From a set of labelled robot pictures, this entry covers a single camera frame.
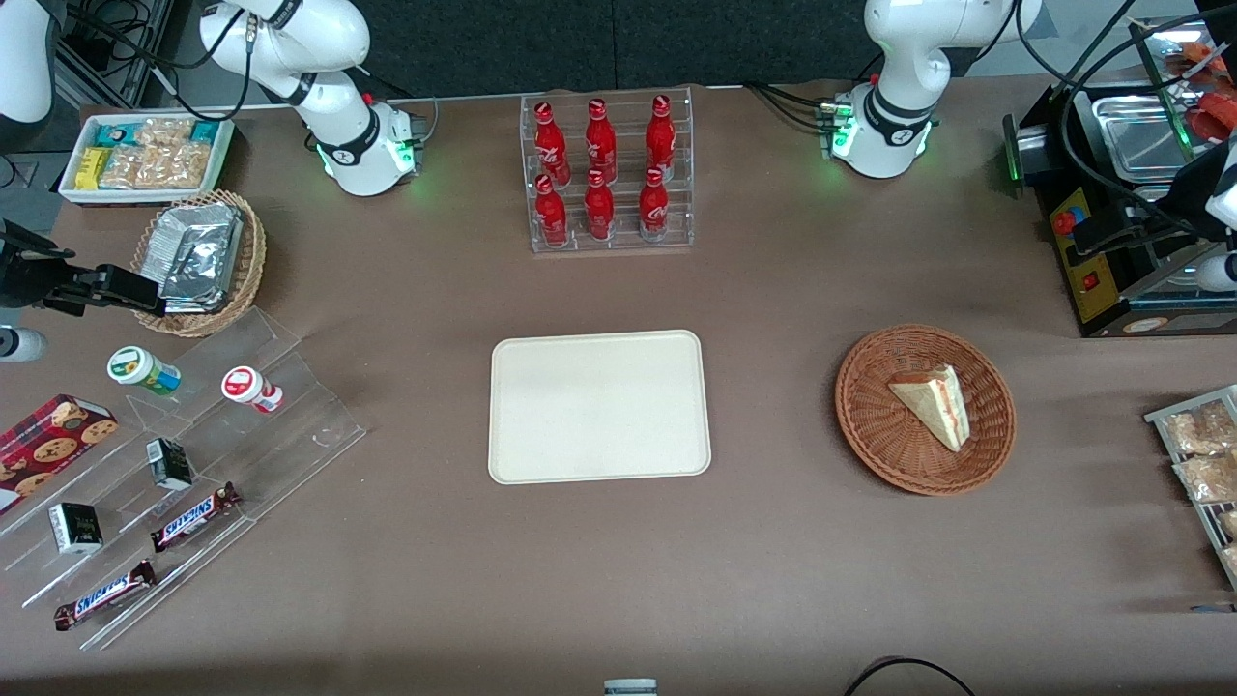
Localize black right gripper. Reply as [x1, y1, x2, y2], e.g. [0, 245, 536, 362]
[0, 220, 161, 318]

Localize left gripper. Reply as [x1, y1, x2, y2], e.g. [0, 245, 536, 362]
[1075, 140, 1237, 257]

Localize triangular sandwich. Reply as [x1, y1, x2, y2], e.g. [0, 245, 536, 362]
[886, 363, 968, 454]

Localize light wicker basket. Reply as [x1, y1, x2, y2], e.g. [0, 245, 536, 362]
[129, 189, 268, 338]

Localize tray of packaged snacks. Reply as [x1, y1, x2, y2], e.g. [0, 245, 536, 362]
[1144, 384, 1237, 593]

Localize brown wicker basket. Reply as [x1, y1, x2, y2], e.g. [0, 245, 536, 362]
[834, 324, 1018, 497]

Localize cream plastic tray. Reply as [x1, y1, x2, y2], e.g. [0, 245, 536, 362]
[488, 329, 713, 485]

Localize black food warmer cabinet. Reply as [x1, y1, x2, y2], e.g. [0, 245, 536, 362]
[1001, 14, 1237, 338]

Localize green-capped white bottle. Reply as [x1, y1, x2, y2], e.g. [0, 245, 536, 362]
[106, 345, 183, 398]

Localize white rectangular snack bin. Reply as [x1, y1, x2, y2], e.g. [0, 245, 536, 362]
[58, 113, 236, 207]

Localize silver foil packs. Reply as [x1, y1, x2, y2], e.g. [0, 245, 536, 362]
[153, 202, 244, 314]

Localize clear bag of crackers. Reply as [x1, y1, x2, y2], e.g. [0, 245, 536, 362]
[100, 143, 212, 190]
[134, 117, 195, 148]

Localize fried food in warmer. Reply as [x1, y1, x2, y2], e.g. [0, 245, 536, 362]
[1165, 37, 1237, 146]

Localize red plaid cookie box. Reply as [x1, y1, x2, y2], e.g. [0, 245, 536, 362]
[0, 393, 120, 514]

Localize red-capped white bottle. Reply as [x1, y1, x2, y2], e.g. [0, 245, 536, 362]
[220, 364, 285, 416]

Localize small black carton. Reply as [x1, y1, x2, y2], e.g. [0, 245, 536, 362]
[145, 437, 195, 492]
[47, 501, 104, 556]

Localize clear bag of pastries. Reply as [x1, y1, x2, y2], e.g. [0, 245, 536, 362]
[1163, 399, 1237, 456]
[1172, 451, 1237, 505]

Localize clear acrylic tiered stand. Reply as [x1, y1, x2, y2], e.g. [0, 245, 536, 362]
[0, 306, 367, 652]

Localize Snickers bar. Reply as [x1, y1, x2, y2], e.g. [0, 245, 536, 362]
[149, 481, 242, 554]
[52, 559, 158, 632]

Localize black equipment rack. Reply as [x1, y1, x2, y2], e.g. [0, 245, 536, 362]
[53, 0, 177, 109]

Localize red cola bottle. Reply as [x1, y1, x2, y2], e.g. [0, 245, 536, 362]
[533, 101, 572, 188]
[638, 165, 671, 242]
[533, 173, 570, 248]
[583, 168, 617, 242]
[584, 97, 619, 184]
[645, 93, 677, 176]

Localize clear acrylic bottle rack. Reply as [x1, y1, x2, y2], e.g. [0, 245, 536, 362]
[519, 86, 696, 255]

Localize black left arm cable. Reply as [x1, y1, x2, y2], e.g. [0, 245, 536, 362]
[1013, 0, 1209, 238]

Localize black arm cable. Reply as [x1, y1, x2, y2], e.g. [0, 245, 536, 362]
[58, 0, 257, 124]
[1013, 0, 1209, 238]

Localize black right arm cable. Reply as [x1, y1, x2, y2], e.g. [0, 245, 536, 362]
[58, 0, 257, 124]

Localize black left base cables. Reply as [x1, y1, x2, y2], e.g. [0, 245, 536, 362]
[746, 80, 834, 133]

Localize black cable loop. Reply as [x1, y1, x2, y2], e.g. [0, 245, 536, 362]
[843, 656, 979, 696]

